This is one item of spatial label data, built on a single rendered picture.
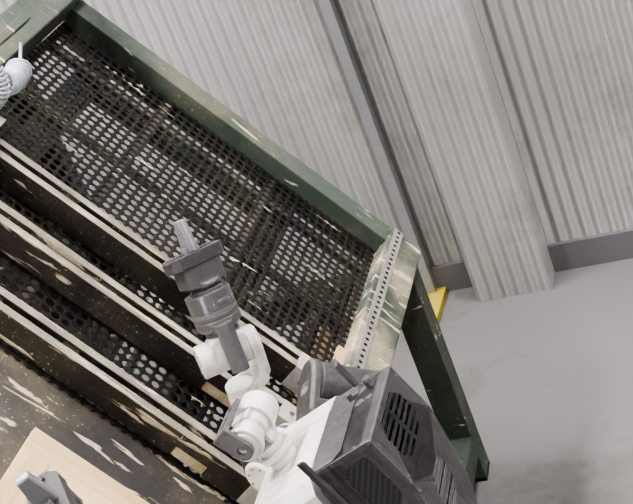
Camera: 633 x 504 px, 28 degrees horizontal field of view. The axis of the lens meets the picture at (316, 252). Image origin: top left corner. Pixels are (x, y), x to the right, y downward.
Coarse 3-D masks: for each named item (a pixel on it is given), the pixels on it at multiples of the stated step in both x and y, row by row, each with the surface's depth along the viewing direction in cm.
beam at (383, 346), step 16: (384, 256) 357; (400, 256) 362; (416, 256) 368; (400, 272) 356; (368, 288) 344; (400, 288) 350; (368, 304) 335; (384, 304) 340; (400, 304) 344; (384, 320) 334; (400, 320) 339; (352, 336) 324; (384, 336) 329; (352, 352) 316; (384, 352) 324; (368, 368) 315
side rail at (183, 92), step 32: (96, 32) 349; (128, 64) 352; (160, 64) 355; (192, 96) 354; (224, 128) 356; (256, 160) 359; (288, 160) 361; (320, 192) 360; (352, 224) 363; (384, 224) 369
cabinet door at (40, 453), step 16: (32, 432) 241; (32, 448) 238; (48, 448) 240; (64, 448) 242; (16, 464) 233; (32, 464) 235; (48, 464) 238; (64, 464) 240; (80, 464) 242; (80, 480) 239; (96, 480) 242; (112, 480) 244; (0, 496) 226; (16, 496) 228; (80, 496) 237; (96, 496) 239; (112, 496) 242; (128, 496) 244
